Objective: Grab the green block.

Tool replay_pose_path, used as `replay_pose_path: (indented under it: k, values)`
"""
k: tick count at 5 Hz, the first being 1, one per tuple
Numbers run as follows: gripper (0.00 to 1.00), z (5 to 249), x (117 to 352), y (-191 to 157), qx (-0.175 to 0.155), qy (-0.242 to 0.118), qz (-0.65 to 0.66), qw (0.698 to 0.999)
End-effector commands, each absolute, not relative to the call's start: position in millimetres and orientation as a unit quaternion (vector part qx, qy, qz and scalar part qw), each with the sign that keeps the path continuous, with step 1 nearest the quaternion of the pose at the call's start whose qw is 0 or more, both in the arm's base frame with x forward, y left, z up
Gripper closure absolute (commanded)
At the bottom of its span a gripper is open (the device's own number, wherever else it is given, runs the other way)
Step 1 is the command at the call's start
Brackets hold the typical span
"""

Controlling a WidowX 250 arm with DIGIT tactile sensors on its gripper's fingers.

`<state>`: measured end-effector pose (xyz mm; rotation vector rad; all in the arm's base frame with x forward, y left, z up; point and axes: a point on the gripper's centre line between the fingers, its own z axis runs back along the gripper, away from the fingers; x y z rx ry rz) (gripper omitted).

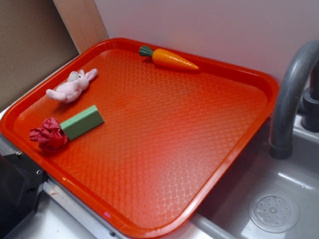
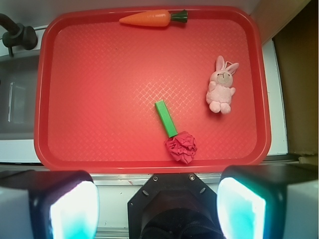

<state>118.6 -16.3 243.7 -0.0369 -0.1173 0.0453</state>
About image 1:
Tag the dark grey faucet knob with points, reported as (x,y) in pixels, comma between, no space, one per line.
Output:
(310,121)

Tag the orange plastic tray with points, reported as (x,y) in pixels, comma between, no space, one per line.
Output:
(168,136)

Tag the orange toy carrot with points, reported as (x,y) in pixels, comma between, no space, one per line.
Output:
(168,59)

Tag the brown cardboard panel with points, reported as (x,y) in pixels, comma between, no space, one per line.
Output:
(37,37)

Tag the round sink drain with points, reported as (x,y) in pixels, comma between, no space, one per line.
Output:
(273,211)

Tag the red crumpled cloth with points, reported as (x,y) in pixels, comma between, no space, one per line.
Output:
(49,136)

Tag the green rectangular block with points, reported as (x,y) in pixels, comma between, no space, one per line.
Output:
(82,122)

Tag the grey curved faucet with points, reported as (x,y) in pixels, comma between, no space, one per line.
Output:
(290,99)

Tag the pink plush bunny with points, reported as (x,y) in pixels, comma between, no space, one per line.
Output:
(72,89)

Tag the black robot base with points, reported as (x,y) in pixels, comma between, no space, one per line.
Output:
(21,184)

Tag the grey plastic sink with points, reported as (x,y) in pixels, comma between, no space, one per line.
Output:
(224,213)

